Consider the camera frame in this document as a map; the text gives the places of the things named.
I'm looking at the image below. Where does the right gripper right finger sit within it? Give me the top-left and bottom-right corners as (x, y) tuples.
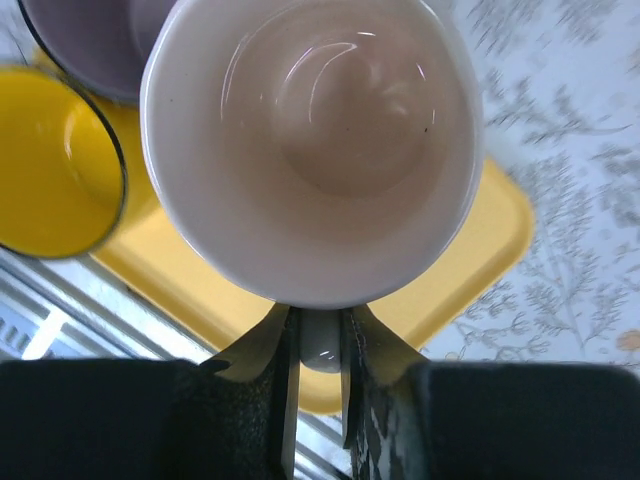
(340, 307), (639, 479)

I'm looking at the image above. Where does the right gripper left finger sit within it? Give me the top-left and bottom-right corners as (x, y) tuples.
(1, 305), (299, 479)

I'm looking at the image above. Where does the yellow mug black handle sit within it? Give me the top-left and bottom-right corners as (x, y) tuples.
(1, 65), (158, 260)

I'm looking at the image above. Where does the pink cup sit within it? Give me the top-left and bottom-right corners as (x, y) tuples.
(140, 1), (484, 372)

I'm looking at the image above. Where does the purple mug black handle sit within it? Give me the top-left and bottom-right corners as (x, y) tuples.
(18, 0), (175, 106)

